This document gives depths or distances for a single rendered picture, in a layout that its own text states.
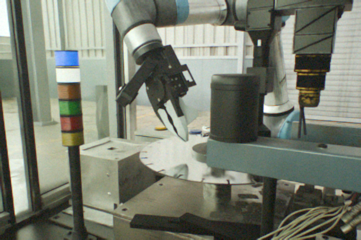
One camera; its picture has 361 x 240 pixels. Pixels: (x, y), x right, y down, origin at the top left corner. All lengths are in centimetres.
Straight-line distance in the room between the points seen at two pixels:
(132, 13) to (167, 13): 10
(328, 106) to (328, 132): 577
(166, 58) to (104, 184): 36
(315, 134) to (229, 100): 44
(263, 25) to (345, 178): 34
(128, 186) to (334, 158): 57
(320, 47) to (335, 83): 594
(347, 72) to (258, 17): 589
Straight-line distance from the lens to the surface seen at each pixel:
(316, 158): 36
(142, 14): 68
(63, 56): 63
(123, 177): 79
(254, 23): 61
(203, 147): 64
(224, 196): 65
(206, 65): 710
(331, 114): 654
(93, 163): 81
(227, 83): 35
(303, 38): 56
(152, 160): 59
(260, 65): 61
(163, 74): 64
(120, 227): 64
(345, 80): 649
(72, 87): 63
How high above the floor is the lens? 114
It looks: 12 degrees down
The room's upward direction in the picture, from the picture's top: straight up
